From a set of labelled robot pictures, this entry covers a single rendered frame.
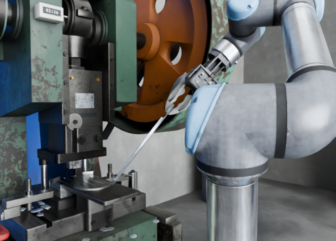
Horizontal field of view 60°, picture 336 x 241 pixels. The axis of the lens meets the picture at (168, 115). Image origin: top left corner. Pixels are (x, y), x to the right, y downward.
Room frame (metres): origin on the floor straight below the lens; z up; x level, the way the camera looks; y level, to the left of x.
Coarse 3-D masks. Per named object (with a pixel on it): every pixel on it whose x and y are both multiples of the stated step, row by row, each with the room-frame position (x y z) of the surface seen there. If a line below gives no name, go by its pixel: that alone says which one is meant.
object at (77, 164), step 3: (66, 162) 1.05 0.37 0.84; (69, 162) 1.03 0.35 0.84; (72, 162) 1.04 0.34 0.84; (75, 162) 1.04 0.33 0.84; (78, 162) 1.05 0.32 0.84; (81, 162) 1.07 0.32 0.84; (66, 165) 1.05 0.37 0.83; (69, 165) 1.03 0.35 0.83; (72, 165) 1.04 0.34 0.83; (75, 165) 1.04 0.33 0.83; (78, 165) 1.05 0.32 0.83; (81, 165) 1.07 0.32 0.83
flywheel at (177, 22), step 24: (144, 0) 1.33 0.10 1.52; (168, 0) 1.23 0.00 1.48; (192, 0) 1.10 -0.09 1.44; (144, 24) 1.28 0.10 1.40; (168, 24) 1.23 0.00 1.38; (192, 24) 1.14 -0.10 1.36; (144, 48) 1.28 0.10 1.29; (168, 48) 1.25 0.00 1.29; (192, 48) 1.10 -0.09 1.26; (144, 72) 1.33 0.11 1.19; (168, 72) 1.23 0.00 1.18; (144, 96) 1.34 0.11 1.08; (144, 120) 1.28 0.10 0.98
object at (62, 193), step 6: (78, 174) 1.11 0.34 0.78; (90, 174) 1.11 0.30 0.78; (60, 180) 1.03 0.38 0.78; (66, 180) 1.03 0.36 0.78; (72, 180) 1.03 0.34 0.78; (78, 180) 1.03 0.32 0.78; (54, 186) 1.00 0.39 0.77; (60, 186) 0.97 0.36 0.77; (54, 192) 1.00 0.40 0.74; (60, 192) 0.97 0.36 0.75; (66, 192) 0.99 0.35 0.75
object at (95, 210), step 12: (84, 180) 1.01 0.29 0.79; (96, 180) 1.01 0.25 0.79; (108, 180) 1.01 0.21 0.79; (72, 192) 0.93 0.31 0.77; (84, 192) 0.89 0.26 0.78; (96, 192) 0.89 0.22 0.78; (108, 192) 0.89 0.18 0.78; (120, 192) 0.89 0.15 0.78; (132, 192) 0.89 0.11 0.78; (84, 204) 0.91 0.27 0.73; (96, 204) 0.92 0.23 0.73; (108, 204) 0.81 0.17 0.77; (84, 216) 0.91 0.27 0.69; (96, 216) 0.92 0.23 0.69; (108, 216) 0.95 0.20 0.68; (84, 228) 0.92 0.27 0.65; (96, 228) 0.92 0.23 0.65
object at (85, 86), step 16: (80, 80) 0.99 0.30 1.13; (96, 80) 1.04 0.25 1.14; (80, 96) 0.99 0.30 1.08; (96, 96) 1.04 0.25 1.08; (80, 112) 0.99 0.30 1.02; (96, 112) 1.04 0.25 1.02; (48, 128) 1.03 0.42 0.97; (64, 128) 0.95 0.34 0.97; (80, 128) 0.96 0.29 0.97; (96, 128) 1.00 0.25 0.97; (48, 144) 1.03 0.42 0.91; (64, 144) 0.95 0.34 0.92; (80, 144) 0.95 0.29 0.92; (96, 144) 1.00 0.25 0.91
